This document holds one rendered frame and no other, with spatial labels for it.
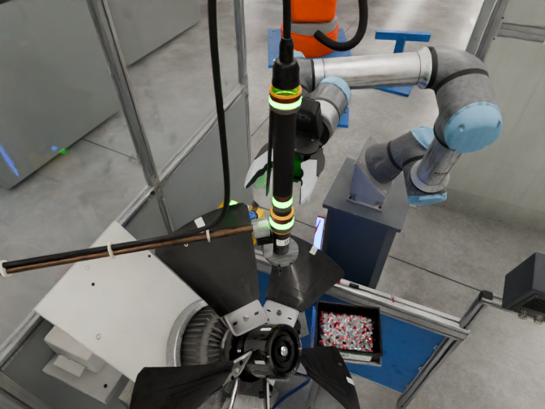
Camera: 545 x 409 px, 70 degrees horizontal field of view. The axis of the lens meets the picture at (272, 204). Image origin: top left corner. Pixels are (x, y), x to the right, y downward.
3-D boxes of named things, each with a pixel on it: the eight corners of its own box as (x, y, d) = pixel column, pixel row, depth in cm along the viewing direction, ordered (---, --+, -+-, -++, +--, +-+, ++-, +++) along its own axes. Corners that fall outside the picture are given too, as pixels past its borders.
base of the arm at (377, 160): (369, 138, 146) (390, 126, 138) (394, 162, 151) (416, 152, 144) (361, 166, 137) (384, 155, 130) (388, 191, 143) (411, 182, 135)
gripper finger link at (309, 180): (317, 223, 63) (314, 183, 69) (320, 197, 59) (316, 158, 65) (298, 222, 63) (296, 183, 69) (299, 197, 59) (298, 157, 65)
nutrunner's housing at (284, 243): (273, 269, 78) (274, 45, 45) (269, 253, 81) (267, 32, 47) (292, 265, 79) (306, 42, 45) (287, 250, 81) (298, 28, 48)
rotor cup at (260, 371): (217, 375, 88) (256, 379, 79) (232, 312, 95) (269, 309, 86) (262, 387, 96) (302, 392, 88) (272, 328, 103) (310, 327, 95)
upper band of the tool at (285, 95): (272, 118, 52) (272, 98, 49) (266, 101, 54) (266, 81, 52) (304, 114, 52) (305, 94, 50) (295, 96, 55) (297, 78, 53)
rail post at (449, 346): (396, 406, 192) (449, 337, 135) (398, 398, 195) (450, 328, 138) (405, 409, 191) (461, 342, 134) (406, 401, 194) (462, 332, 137)
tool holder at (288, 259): (257, 272, 75) (255, 240, 68) (251, 243, 79) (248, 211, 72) (302, 263, 76) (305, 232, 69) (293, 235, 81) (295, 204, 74)
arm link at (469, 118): (433, 168, 135) (498, 64, 84) (442, 208, 130) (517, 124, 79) (398, 171, 136) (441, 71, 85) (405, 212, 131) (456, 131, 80)
